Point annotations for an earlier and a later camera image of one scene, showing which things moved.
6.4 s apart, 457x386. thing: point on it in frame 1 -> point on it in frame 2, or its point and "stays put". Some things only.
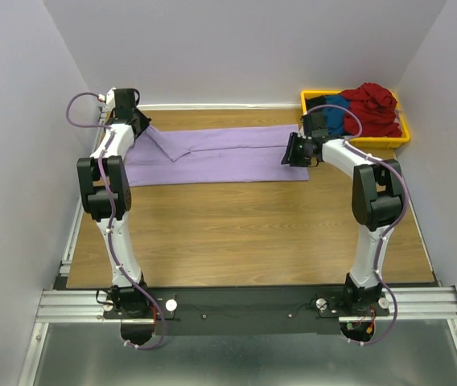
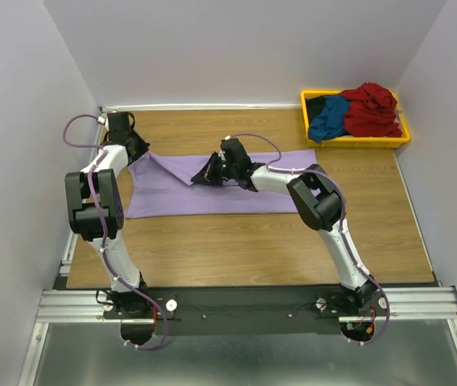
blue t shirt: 335,117 stays put
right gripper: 290,156 -> 206,174
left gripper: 145,121 -> 143,145
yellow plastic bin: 372,141 stays put
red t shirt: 375,108 stays put
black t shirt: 313,101 stays put
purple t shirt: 213,153 -> 162,186
